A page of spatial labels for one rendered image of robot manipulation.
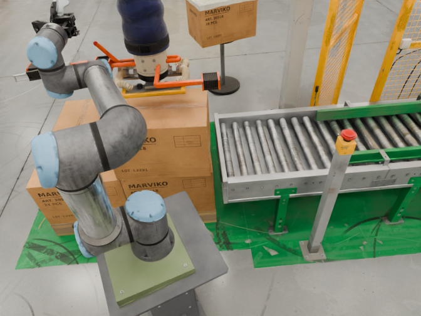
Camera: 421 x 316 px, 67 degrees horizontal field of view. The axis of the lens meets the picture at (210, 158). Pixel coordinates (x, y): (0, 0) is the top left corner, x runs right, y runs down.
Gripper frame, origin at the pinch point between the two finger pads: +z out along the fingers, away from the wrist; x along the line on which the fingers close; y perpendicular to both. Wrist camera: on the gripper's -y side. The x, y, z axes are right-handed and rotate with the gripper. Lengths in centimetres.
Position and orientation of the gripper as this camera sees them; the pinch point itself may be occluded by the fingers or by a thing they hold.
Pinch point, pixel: (64, 15)
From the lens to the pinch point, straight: 153.7
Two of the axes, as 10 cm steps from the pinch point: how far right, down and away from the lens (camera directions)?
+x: -0.5, -7.2, -6.9
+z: -0.6, -6.9, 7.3
